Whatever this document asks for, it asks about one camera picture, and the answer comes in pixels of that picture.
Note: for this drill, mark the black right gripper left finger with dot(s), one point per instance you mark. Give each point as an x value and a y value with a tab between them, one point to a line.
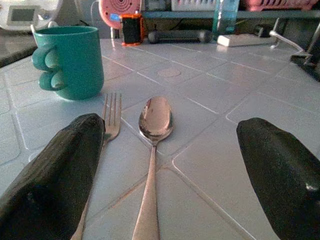
55	180

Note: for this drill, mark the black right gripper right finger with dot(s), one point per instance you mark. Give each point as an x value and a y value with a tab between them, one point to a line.
282	175

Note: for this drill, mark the silver metal fork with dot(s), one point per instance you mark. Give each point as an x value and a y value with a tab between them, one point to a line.
113	125

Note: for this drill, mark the silver metal spoon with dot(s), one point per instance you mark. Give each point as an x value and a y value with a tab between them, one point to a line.
155	120

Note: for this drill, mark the teal plastic mug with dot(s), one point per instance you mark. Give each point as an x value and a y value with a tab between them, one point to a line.
77	62

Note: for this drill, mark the dark grey mat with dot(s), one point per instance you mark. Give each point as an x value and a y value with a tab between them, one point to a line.
12	50

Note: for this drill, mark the white flat box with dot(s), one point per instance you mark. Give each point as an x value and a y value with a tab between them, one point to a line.
243	40

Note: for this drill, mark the teal clear bottle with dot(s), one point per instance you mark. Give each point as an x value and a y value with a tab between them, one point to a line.
225	17

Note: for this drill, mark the orange and black device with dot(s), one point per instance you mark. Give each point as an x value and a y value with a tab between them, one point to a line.
132	30

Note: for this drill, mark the white appliance with grey display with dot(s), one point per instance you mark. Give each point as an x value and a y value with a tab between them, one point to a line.
22	13

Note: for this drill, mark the pink slotted basket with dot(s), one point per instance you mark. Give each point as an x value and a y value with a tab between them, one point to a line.
277	4

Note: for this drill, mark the pink round device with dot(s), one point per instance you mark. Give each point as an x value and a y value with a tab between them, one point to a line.
112	10

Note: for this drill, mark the teal shelf board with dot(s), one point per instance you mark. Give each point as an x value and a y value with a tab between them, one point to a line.
180	14

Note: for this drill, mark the white slotted basket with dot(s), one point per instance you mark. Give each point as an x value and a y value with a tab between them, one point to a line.
192	4

